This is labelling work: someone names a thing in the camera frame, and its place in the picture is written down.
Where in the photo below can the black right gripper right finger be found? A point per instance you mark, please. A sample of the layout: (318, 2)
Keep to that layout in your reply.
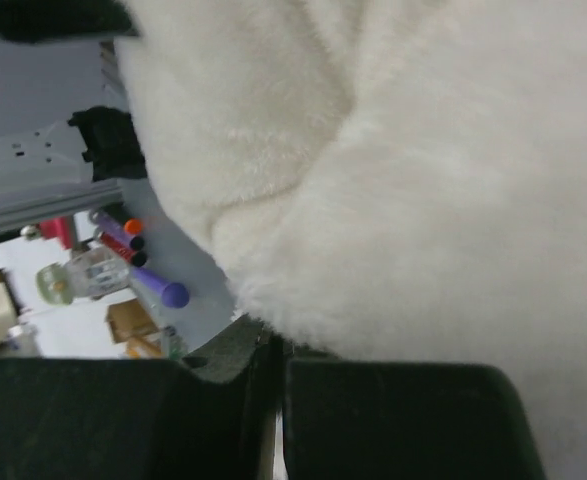
(402, 420)

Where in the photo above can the orange capped marker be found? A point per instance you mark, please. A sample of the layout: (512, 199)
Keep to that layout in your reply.
(133, 226)

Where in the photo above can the purple cylinder toy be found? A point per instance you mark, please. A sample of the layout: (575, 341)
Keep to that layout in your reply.
(172, 294)

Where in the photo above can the aluminium frame rail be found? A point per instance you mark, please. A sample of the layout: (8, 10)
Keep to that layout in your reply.
(20, 208)

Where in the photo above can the clear plastic bottle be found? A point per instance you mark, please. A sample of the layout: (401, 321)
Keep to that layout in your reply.
(95, 273)

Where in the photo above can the purple glitter marker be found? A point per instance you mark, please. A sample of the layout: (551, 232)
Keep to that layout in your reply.
(109, 225)

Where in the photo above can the cardboard box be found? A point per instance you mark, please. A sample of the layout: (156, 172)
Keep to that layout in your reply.
(128, 319)

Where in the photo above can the red glitter marker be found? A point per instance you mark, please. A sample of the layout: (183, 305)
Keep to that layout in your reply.
(135, 258)

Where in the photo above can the white fluffy pillow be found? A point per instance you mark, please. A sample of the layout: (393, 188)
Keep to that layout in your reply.
(395, 180)

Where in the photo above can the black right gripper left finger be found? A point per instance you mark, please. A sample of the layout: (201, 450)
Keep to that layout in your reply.
(201, 417)

